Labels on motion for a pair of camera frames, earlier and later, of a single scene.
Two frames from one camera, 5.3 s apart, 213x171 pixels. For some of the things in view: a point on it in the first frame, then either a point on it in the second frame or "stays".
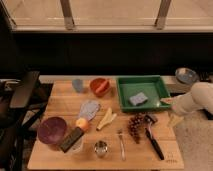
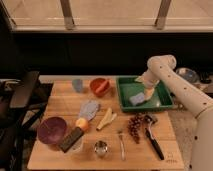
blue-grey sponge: [138, 99] stays
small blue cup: [78, 84] stays
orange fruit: [82, 123] stays
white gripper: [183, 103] → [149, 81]
